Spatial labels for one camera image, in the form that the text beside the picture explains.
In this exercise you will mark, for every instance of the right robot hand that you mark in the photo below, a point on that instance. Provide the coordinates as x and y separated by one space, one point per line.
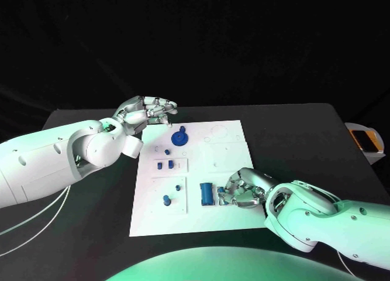
253 180

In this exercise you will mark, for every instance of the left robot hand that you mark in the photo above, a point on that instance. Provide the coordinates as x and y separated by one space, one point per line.
134 112

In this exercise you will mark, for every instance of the blue plug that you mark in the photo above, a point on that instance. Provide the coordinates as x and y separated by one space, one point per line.
221 201
220 190

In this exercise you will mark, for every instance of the long blue cylinder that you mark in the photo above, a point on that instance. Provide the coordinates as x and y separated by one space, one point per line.
207 194

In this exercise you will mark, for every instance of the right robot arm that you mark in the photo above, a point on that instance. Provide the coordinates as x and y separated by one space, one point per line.
340 224

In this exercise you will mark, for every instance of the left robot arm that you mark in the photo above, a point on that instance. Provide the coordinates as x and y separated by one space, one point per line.
39 164

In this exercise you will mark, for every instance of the white task board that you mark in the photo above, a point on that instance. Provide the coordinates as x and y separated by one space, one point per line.
213 219

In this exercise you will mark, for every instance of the blue gear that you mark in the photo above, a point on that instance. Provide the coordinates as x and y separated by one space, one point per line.
178 138

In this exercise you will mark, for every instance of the blue block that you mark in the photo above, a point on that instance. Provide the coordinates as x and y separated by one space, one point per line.
158 165
170 164

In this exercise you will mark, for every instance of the white stand with dark phone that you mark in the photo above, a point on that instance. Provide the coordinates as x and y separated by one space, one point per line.
374 157

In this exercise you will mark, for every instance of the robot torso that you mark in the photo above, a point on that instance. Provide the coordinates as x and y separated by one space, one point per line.
229 267

